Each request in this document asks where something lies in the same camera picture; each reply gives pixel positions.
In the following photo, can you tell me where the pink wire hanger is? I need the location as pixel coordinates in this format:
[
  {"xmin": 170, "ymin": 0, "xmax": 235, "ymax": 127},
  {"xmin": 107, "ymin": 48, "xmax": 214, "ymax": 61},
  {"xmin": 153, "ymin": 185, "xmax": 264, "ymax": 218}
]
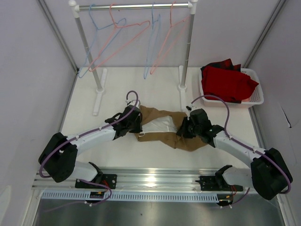
[
  {"xmin": 144, "ymin": 1, "xmax": 190, "ymax": 78},
  {"xmin": 87, "ymin": 2, "xmax": 151, "ymax": 72}
]

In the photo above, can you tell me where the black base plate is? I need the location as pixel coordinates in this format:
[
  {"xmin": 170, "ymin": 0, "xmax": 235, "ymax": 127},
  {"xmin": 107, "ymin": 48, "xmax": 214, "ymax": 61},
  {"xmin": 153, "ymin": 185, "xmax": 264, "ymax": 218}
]
[
  {"xmin": 195, "ymin": 176, "xmax": 244, "ymax": 192},
  {"xmin": 75, "ymin": 174, "xmax": 118, "ymax": 189}
]

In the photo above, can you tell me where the right blue wire hanger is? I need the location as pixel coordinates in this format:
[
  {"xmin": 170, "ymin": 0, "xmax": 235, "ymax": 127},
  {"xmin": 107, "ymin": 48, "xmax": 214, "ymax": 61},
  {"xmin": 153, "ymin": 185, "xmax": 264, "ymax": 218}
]
[{"xmin": 143, "ymin": 2, "xmax": 161, "ymax": 79}]

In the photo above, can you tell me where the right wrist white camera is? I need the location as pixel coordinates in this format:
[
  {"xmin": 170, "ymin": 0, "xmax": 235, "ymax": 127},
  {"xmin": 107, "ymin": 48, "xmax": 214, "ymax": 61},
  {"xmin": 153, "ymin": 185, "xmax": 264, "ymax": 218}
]
[{"xmin": 186, "ymin": 105, "xmax": 196, "ymax": 112}]

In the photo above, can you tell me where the leftmost blue wire hanger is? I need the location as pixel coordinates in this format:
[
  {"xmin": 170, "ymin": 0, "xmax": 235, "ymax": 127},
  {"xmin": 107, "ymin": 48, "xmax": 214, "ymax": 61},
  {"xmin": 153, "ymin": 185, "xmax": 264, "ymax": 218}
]
[{"xmin": 77, "ymin": 4, "xmax": 127, "ymax": 78}]

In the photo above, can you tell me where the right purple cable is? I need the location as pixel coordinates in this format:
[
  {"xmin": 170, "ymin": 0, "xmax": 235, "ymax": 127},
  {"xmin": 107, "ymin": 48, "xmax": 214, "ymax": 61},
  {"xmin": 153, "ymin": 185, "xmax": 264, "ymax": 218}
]
[{"xmin": 190, "ymin": 94, "xmax": 293, "ymax": 209}]

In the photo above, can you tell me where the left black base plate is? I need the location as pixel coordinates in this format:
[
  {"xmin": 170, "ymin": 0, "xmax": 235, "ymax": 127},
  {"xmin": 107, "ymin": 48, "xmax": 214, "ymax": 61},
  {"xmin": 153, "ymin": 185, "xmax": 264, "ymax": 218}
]
[{"xmin": 75, "ymin": 174, "xmax": 118, "ymax": 189}]

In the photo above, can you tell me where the purple cable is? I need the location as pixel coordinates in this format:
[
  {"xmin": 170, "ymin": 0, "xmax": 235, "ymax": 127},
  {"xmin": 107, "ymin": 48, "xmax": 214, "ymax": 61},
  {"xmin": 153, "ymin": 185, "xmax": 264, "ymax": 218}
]
[
  {"xmin": 39, "ymin": 90, "xmax": 139, "ymax": 212},
  {"xmin": 190, "ymin": 94, "xmax": 293, "ymax": 209}
]

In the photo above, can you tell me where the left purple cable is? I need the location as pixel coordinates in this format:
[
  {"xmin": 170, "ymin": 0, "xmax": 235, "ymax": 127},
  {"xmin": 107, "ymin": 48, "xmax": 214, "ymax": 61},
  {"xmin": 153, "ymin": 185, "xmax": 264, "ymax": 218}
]
[{"xmin": 39, "ymin": 90, "xmax": 139, "ymax": 212}]

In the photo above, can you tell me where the tan brown skirt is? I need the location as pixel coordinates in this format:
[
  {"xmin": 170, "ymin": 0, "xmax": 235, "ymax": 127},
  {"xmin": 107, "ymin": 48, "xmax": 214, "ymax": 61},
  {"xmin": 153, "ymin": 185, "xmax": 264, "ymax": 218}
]
[{"xmin": 135, "ymin": 105, "xmax": 206, "ymax": 152}]

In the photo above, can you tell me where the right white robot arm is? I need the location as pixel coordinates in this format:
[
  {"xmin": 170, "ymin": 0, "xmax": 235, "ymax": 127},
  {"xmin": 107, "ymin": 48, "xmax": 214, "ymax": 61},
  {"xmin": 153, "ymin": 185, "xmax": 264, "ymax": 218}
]
[{"xmin": 177, "ymin": 105, "xmax": 293, "ymax": 200}]

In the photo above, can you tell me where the aluminium mounting rail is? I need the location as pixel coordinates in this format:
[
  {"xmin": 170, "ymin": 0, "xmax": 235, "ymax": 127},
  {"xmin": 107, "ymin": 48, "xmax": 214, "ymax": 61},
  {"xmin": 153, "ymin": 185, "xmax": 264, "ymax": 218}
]
[{"xmin": 32, "ymin": 166, "xmax": 288, "ymax": 195}]

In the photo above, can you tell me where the white slotted cable duct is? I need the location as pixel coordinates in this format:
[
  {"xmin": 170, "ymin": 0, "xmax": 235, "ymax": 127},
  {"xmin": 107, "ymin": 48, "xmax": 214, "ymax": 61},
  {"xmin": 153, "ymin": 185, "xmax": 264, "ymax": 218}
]
[{"xmin": 41, "ymin": 190, "xmax": 219, "ymax": 203}]

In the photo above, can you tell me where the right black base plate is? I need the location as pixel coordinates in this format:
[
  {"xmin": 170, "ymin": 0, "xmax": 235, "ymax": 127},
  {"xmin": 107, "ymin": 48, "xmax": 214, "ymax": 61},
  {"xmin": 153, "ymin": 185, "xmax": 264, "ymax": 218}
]
[{"xmin": 195, "ymin": 176, "xmax": 244, "ymax": 192}]

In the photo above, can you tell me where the blue wire hanger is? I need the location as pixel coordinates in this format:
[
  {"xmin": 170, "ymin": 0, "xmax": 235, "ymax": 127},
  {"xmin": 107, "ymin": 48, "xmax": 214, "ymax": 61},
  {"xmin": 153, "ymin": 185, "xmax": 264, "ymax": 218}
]
[
  {"xmin": 77, "ymin": 4, "xmax": 127, "ymax": 78},
  {"xmin": 143, "ymin": 2, "xmax": 161, "ymax": 79}
]

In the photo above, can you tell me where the white plastic basket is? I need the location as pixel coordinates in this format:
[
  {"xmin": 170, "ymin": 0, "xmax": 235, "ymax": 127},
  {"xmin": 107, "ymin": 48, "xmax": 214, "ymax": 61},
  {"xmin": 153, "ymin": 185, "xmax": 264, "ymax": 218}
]
[{"xmin": 201, "ymin": 68, "xmax": 264, "ymax": 108}]

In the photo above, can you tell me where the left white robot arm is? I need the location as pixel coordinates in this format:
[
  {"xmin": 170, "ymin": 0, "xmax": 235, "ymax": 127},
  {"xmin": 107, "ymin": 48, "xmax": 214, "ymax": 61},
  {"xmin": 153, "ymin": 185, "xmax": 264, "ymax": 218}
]
[{"xmin": 38, "ymin": 105, "xmax": 142, "ymax": 188}]

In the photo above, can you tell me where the metal clothes rack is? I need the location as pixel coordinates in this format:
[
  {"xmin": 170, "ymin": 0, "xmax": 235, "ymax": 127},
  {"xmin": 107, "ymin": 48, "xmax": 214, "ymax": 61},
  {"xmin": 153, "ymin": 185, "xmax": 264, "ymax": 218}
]
[{"xmin": 68, "ymin": 0, "xmax": 198, "ymax": 116}]

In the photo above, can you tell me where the red folded garment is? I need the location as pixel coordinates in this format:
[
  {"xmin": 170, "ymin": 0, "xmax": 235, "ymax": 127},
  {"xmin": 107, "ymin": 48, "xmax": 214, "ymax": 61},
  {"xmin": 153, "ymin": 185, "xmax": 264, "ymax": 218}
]
[{"xmin": 201, "ymin": 59, "xmax": 259, "ymax": 104}]

